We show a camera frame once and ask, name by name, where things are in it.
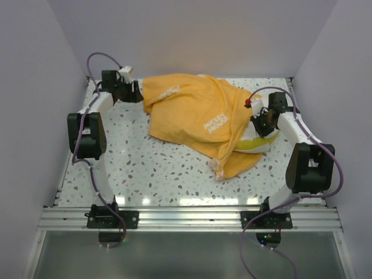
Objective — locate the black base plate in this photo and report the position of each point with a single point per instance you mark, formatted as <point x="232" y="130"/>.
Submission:
<point x="101" y="217"/>
<point x="268" y="221"/>

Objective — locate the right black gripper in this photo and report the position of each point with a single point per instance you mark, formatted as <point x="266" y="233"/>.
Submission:
<point x="261" y="132"/>

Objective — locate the orange pillowcase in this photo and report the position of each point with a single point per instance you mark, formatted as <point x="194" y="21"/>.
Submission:
<point x="204" y="113"/>

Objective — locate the white pillow yellow edge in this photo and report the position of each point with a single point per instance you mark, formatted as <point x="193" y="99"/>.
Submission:
<point x="251" y="142"/>

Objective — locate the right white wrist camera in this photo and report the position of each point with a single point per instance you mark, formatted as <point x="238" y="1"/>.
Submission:
<point x="255" y="104"/>

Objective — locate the aluminium mounting rail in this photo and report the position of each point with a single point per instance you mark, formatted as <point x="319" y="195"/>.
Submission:
<point x="313" y="218"/>

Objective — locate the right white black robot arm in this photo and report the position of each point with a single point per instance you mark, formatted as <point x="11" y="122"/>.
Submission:
<point x="310" y="167"/>

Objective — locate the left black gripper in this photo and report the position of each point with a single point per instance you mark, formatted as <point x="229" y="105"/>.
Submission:
<point x="138" y="96"/>

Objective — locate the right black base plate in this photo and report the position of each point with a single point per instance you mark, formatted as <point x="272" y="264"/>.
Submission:
<point x="268" y="221"/>

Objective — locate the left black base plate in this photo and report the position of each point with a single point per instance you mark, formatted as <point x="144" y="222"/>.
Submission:
<point x="101" y="217"/>

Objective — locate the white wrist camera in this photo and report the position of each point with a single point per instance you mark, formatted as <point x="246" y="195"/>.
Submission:
<point x="126" y="73"/>
<point x="255" y="104"/>

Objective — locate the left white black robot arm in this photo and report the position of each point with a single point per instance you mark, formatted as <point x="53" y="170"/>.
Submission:
<point x="87" y="137"/>

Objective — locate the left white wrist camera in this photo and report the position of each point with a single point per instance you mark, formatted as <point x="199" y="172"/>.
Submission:
<point x="126" y="73"/>

